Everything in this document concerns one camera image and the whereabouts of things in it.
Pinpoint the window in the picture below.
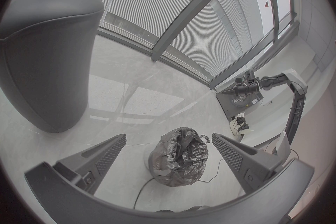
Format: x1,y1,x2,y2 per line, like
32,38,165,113
41,0,301,89

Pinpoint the black plastic bag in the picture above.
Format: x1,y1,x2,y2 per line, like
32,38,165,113
148,127,210,187

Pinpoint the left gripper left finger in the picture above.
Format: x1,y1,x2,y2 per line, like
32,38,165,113
54,133,127,196

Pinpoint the grey box appliance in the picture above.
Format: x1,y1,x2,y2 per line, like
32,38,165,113
216,84,264,120

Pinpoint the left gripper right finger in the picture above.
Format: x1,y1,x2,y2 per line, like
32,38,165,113
211,132,284,196

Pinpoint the white trash bin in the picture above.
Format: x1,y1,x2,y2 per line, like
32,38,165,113
143,153,158,176

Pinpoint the white printed wrapper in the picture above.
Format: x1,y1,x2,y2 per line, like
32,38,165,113
230,119,250,136

